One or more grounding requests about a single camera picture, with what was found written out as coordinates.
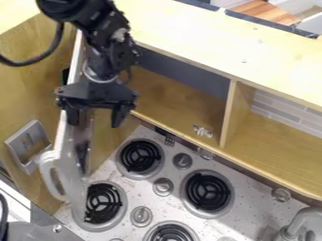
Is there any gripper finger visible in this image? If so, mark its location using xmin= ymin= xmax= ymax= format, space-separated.
xmin=64 ymin=105 xmax=92 ymax=127
xmin=109 ymin=103 xmax=137 ymax=129

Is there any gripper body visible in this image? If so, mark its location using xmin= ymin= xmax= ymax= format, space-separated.
xmin=53 ymin=76 xmax=140 ymax=111

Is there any toy stove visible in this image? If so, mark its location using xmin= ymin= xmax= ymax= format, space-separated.
xmin=72 ymin=125 xmax=295 ymax=241

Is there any tap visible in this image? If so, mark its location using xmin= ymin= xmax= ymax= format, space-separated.
xmin=270 ymin=206 xmax=322 ymax=241

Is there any grey wall holder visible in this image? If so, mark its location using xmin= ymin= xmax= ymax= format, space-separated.
xmin=2 ymin=120 xmax=55 ymax=175

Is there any black cable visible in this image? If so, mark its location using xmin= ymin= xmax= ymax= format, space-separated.
xmin=0 ymin=22 xmax=66 ymax=68

